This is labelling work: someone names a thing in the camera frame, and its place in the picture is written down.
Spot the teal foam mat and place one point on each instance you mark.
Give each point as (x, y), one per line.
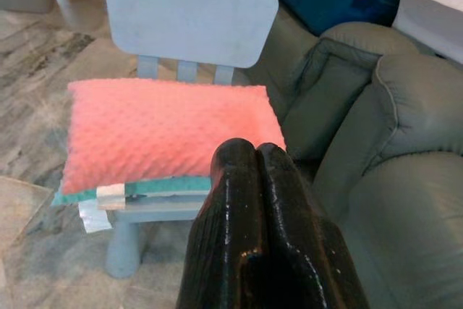
(159, 187)

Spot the light blue children's chair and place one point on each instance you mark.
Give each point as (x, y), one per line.
(188, 16)

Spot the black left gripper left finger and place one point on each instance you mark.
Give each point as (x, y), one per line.
(224, 222)

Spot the white foam block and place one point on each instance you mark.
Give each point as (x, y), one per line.
(110, 196)

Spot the pink dotted plush pillow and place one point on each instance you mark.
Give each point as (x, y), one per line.
(159, 131)

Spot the grey-green leather sofa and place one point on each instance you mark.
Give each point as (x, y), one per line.
(380, 164)

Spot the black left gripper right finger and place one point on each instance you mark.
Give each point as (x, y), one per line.
(300, 229)

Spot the white cabinet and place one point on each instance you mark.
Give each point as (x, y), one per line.
(430, 5)

